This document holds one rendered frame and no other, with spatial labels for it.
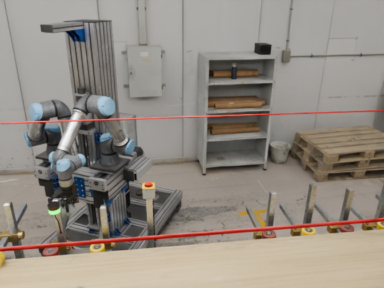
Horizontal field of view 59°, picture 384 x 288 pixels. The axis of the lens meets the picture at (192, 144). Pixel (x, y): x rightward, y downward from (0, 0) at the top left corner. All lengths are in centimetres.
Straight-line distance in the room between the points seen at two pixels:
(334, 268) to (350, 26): 388
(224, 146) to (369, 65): 238
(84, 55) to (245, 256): 175
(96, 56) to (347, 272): 207
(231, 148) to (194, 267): 333
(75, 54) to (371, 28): 408
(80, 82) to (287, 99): 320
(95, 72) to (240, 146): 295
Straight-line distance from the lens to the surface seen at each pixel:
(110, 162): 259
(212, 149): 497
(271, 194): 212
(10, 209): 212
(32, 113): 245
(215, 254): 198
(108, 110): 219
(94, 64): 263
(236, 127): 464
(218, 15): 456
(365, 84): 569
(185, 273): 187
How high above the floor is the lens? 219
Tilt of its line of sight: 23 degrees down
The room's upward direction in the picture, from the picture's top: 1 degrees clockwise
